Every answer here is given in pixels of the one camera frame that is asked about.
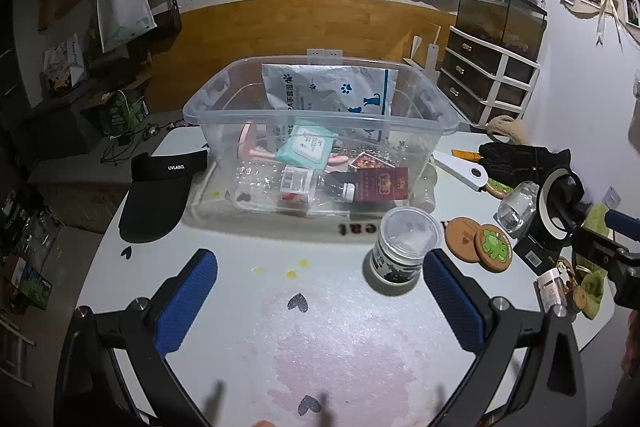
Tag white paw print bag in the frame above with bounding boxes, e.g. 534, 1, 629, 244
261, 63, 399, 142

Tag small white bottle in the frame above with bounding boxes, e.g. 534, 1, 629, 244
536, 268, 568, 310

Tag black sun visor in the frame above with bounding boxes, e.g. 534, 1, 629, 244
118, 152, 210, 244

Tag black product card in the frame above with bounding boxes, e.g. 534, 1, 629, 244
512, 227, 573, 279

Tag wooden wall panel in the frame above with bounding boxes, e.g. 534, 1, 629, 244
145, 0, 458, 112

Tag black tape roll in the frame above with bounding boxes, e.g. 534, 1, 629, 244
536, 166, 586, 242

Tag glass terrarium tank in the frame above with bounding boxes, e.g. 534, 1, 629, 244
457, 0, 548, 60

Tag dark red box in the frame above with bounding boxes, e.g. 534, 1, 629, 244
352, 166, 410, 204

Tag white wooden rack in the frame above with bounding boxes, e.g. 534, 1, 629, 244
402, 24, 441, 72

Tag printed snack bag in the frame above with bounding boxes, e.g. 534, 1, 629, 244
42, 34, 83, 95

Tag white drawer cabinet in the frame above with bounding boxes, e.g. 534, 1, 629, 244
436, 25, 542, 128

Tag plain cork coaster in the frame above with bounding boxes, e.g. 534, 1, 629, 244
444, 217, 482, 264

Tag black gloves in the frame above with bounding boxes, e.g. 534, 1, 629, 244
477, 143, 572, 188

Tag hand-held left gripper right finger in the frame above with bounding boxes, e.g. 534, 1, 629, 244
422, 248, 588, 427

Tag teal wet wipes pack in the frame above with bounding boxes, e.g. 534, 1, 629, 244
275, 124, 340, 168

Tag pink round stand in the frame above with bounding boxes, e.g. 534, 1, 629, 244
238, 121, 351, 168

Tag white jar with clear lid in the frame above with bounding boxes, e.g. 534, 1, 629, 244
370, 206, 443, 295

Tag green printed box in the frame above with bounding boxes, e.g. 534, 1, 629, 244
100, 89, 150, 135

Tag printed cardboard box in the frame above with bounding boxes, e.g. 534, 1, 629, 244
5, 252, 53, 310

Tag cork coaster with green print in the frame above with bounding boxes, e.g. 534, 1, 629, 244
484, 177, 516, 200

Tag white flat opener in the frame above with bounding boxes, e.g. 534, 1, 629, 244
432, 151, 490, 192

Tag green cloth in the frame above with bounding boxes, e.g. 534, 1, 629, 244
570, 203, 618, 320

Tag green frog cork coaster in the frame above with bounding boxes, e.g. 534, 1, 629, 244
474, 224, 514, 268

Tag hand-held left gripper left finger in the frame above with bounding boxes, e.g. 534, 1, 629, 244
55, 248, 219, 427

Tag clear plastic storage container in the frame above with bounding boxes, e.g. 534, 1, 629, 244
182, 56, 461, 219

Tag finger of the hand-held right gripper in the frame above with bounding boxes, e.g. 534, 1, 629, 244
570, 224, 640, 308
602, 207, 640, 238

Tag white tote bag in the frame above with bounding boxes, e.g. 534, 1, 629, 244
96, 0, 158, 54

